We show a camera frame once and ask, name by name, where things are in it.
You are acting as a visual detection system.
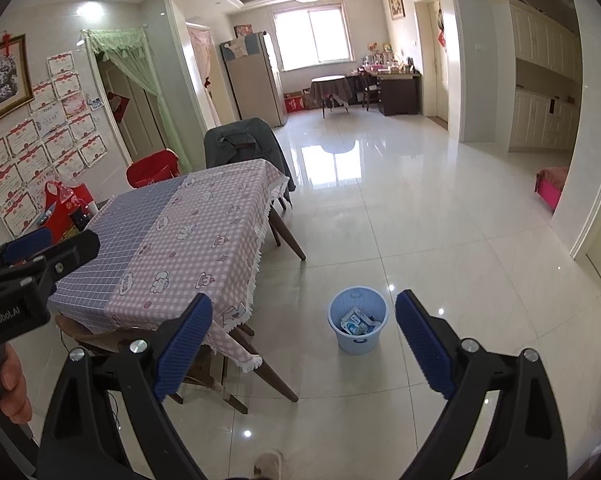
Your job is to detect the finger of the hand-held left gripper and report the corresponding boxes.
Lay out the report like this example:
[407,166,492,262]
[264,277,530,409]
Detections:
[0,229,54,266]
[33,231,101,293]

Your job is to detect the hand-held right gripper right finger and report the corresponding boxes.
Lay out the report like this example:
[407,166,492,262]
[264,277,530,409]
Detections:
[395,288,567,480]

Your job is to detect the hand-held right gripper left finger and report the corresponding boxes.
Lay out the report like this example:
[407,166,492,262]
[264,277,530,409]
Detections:
[36,292,214,480]

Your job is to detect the light blue plastic bucket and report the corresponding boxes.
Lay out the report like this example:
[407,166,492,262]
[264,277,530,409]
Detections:
[329,286,389,356]

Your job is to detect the white blue packet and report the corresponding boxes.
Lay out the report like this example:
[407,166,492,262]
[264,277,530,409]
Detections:
[341,307,376,335]

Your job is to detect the person's left hand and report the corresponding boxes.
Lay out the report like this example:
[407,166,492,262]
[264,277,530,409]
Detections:
[0,342,34,426]

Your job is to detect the blue grid tablecloth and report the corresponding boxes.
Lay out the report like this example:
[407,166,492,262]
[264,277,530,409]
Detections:
[48,175,188,318]

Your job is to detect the red gift bag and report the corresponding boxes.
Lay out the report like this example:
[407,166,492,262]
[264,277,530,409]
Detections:
[43,180,76,233]

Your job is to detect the red gift box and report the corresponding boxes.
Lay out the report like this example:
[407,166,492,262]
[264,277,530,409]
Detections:
[63,184,97,211]

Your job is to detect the wooden dining table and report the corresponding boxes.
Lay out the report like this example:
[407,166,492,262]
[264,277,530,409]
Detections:
[220,207,307,413]

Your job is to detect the red chair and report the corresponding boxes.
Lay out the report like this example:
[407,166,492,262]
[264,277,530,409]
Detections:
[126,149,180,189]

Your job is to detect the pink gingham tablecloth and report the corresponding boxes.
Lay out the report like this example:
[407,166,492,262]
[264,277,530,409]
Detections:
[104,159,291,373]

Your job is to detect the white slipper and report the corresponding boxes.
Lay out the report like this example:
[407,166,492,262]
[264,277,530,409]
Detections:
[253,450,285,480]

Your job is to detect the red diamond door sticker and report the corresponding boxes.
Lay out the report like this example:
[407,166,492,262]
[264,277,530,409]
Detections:
[105,91,131,122]

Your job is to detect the green lace door curtain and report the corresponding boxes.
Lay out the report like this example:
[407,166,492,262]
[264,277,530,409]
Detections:
[83,27,181,171]

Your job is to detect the chair with grey jacket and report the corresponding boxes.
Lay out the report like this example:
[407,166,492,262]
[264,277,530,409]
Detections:
[204,117,297,211]

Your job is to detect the pink stool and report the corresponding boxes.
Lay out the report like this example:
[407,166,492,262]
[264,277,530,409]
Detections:
[534,166,570,213]

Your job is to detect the pink door curtain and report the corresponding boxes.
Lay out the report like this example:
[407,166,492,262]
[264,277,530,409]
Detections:
[186,25,221,128]

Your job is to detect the beige refrigerator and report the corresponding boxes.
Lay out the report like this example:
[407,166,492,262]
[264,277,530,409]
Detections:
[219,32,287,128]

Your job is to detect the dark wooden desk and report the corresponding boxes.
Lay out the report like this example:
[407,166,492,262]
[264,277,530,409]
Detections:
[353,70,422,117]

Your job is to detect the dark wooden desk chair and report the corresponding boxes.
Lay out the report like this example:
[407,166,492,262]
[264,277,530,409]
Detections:
[358,71,381,111]

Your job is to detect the white interior door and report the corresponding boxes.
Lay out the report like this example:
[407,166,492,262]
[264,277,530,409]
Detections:
[432,0,451,126]

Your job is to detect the round table with dark cloth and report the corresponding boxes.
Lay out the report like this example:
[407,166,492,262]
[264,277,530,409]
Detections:
[311,76,352,106]

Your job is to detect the clutter of small desk items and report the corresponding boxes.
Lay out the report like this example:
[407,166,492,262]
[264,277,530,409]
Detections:
[361,42,416,75]

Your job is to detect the bright window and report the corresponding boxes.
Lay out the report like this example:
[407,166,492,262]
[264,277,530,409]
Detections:
[273,4,354,72]

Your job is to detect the wall of red bordered certificates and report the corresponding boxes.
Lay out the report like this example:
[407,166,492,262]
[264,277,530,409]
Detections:
[0,51,107,238]

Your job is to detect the gold framed wall picture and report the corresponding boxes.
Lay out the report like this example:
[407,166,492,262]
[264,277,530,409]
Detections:
[0,34,35,133]

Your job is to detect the cream wall cabinets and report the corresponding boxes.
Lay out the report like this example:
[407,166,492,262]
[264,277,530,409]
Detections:
[488,0,584,153]

